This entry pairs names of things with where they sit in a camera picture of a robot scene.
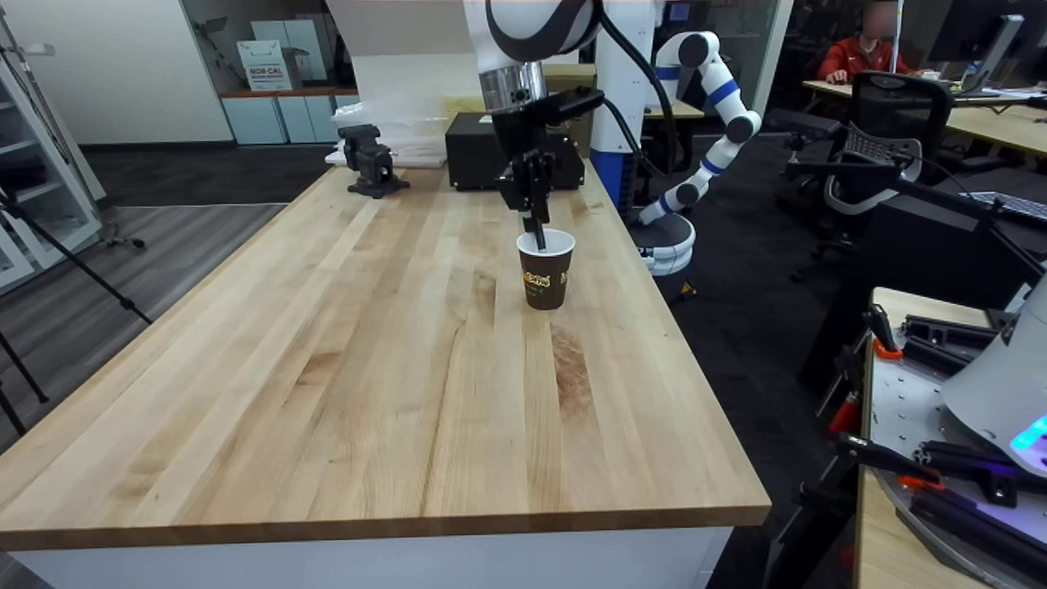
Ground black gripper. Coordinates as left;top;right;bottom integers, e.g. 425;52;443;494
490;89;604;236

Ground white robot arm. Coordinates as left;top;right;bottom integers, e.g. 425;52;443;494
461;0;663;236

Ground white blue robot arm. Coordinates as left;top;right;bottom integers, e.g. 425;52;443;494
592;28;762;278

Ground brown paper coffee cup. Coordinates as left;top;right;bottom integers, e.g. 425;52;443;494
516;224;577;311

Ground black control box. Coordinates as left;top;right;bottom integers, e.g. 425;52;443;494
444;110;585;188

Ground cardboard box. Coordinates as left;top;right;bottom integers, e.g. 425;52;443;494
542;61;594;150

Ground black bench vise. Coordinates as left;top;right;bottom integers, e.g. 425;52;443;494
340;125;405;195

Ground black mesh office chair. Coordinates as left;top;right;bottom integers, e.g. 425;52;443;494
787;70;954;217

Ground person in red shirt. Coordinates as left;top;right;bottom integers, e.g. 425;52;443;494
819;0;908;83

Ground white drawer cabinet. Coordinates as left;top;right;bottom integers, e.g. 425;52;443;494
14;525;732;589

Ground white metal shelf rack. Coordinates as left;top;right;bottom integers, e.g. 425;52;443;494
0;14;100;290

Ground black camera tripod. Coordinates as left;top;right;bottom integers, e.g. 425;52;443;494
0;188;155;323

